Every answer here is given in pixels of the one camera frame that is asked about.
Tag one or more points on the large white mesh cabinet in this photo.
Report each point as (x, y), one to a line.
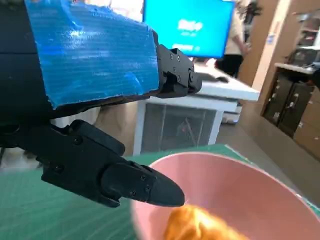
(175, 125)

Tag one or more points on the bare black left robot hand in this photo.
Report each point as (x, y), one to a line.
(87, 62)

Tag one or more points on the blue computer monitor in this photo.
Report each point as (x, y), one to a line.
(190, 25)

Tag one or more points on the green cutting mat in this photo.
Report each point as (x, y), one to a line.
(50, 212)

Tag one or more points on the white desk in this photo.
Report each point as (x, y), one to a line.
(225, 87)

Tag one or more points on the black storage cabinet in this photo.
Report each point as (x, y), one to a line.
(287, 105)

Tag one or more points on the long toy bread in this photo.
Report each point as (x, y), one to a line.
(195, 225)

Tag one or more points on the pink bowl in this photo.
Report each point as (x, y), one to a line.
(237, 187)

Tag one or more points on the person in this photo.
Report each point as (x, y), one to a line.
(235, 32)

